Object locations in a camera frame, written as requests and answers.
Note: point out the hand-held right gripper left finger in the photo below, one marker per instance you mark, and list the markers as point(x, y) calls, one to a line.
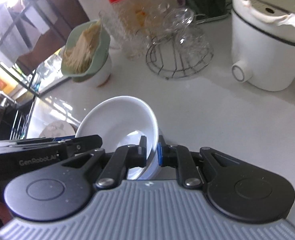
point(117, 162)

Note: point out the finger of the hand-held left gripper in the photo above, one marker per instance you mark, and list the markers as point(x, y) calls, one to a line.
point(85, 142)

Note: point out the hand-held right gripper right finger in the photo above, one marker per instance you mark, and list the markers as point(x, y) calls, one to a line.
point(160, 155)

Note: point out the white ceramic bowl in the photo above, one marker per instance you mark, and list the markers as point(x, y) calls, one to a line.
point(117, 120)

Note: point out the roll-up sink drain rack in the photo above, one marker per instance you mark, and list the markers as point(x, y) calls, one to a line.
point(20, 125)

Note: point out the black kitchen sink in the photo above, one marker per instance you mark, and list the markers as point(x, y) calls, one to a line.
point(2, 120)

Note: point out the pale green bowl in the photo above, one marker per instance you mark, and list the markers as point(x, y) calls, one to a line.
point(82, 79)
point(100, 55)

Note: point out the black dish rack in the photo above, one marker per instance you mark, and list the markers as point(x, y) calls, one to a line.
point(25, 86)

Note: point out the white footed bowl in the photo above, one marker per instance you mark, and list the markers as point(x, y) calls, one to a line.
point(103, 73)

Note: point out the orange detergent bottle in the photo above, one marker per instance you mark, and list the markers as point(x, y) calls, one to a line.
point(0, 82)

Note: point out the bundle of dry noodles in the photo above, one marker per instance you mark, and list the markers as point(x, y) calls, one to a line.
point(82, 47)

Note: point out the clear glass cup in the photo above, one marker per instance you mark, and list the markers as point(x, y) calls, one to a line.
point(195, 45)
point(185, 17)

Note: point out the white electric cooker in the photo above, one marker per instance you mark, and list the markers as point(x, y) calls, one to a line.
point(262, 55)

